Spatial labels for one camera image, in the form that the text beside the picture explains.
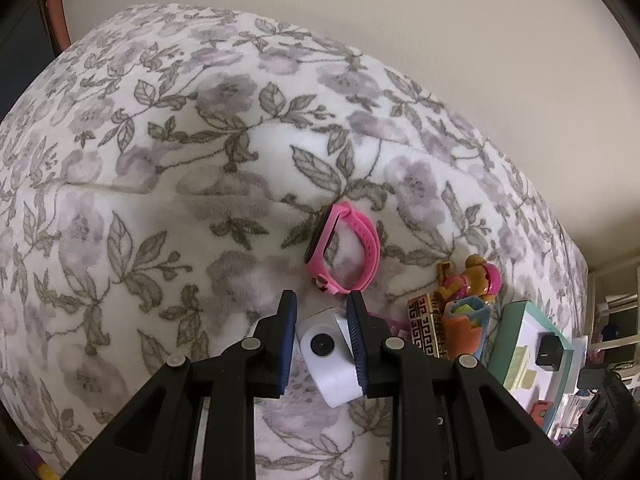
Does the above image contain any pink orange toy figure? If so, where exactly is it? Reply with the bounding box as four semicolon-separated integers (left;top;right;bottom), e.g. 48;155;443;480
434;254;501;306

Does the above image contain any pink wrist watch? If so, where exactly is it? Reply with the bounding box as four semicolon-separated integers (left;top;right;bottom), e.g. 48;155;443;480
305;201;379;295

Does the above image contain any purple yellow item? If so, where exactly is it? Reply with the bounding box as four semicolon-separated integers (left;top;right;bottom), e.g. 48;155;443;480
25;447;57;480

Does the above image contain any dark cabinet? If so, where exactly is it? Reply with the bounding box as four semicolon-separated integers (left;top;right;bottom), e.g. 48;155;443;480
0;0;56;121

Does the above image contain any white device with black lens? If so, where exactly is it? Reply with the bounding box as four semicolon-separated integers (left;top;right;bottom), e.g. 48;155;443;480
295;306;363;408

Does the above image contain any black rectangular item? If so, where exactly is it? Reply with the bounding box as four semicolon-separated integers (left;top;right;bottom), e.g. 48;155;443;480
577;367;608;391

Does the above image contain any cream square block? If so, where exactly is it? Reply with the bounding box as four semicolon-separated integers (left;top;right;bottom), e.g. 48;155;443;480
502;345;538;391

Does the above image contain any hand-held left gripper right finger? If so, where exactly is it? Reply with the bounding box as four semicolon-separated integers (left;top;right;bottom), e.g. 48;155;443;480
346;290;576;480

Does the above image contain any teal cardboard box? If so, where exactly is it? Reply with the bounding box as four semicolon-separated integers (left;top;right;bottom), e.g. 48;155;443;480
482;300;576;441

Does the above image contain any cream shelf unit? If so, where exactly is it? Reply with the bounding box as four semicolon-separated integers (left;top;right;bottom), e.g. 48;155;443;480
585;260;640;361

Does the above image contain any gold patterned small box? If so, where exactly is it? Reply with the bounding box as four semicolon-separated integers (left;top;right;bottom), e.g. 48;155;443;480
407;292;448;358

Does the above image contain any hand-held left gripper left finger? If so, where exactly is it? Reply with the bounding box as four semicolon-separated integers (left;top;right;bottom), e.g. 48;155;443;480
62;290;299;480

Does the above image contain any orange blue plastic toy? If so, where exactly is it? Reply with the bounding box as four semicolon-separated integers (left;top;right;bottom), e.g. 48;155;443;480
442;297;493;363

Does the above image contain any black cube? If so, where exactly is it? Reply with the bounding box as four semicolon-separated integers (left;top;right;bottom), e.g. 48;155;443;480
535;332;565;373

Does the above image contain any salmon pink board edge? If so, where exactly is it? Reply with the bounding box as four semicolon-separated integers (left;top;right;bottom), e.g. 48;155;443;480
40;0;73;53

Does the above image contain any floral printed blanket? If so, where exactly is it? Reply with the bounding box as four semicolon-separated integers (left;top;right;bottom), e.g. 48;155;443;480
0;2;588;480

